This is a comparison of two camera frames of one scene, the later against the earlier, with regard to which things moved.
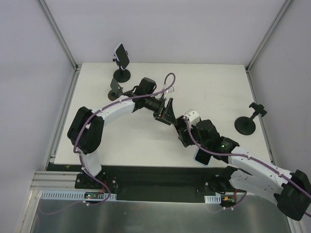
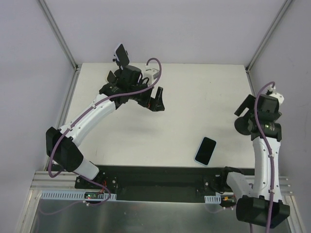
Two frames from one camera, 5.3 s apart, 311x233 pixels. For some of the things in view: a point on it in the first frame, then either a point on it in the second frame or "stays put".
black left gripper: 162,113 -> 150,99
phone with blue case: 202,157 stays put
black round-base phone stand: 246,125 stays put
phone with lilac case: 122,56 stays put
